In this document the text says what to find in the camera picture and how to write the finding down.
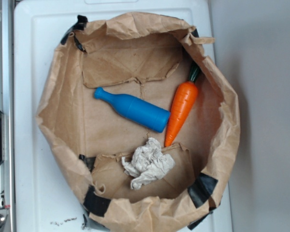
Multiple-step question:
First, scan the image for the orange plastic toy carrot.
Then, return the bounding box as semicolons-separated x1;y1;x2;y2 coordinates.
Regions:
164;62;201;146

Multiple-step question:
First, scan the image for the brown paper bag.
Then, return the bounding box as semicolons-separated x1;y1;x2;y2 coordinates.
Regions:
36;12;240;232

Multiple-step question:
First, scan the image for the white plastic sink counter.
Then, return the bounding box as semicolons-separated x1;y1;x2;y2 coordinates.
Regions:
14;0;233;232

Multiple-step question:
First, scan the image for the white paper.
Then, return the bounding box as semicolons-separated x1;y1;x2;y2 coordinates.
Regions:
121;137;175;190

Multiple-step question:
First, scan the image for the aluminium frame rail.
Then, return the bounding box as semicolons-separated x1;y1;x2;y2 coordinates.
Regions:
0;0;16;232

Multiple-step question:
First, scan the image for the blue plastic toy bottle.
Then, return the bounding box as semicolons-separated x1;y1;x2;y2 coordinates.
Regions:
94;87;170;133

